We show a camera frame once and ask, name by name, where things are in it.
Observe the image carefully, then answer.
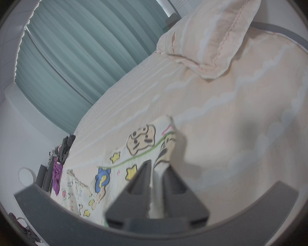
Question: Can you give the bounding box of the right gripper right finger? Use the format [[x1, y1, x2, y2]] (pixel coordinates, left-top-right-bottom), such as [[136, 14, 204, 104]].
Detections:
[[162, 167, 210, 226]]

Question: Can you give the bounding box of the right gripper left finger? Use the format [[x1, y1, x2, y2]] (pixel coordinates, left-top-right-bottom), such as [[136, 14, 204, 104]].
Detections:
[[105, 160, 154, 227]]

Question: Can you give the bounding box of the white printed pyjama top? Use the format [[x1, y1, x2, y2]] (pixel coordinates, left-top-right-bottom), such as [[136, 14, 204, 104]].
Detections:
[[59, 115, 186, 227]]

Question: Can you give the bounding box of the pile of clothes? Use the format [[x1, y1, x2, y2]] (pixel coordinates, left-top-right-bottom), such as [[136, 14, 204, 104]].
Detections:
[[48, 134, 76, 197]]

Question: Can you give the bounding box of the bed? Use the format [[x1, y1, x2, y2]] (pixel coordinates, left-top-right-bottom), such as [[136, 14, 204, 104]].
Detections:
[[50, 0, 308, 240]]

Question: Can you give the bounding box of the dark grey chest of drawers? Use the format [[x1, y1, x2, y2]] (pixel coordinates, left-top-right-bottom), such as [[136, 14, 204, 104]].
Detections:
[[35, 164, 54, 192]]

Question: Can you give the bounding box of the blue-green curtain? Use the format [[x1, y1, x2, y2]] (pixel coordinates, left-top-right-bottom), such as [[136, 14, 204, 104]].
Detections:
[[14, 31, 94, 135], [26, 0, 170, 104]]

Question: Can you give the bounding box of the pale pink pillow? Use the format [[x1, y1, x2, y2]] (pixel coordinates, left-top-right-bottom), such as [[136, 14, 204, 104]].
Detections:
[[157, 0, 262, 79]]

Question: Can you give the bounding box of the grey bedside table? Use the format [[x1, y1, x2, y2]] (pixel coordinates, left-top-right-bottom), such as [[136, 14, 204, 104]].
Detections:
[[165, 12, 181, 32]]

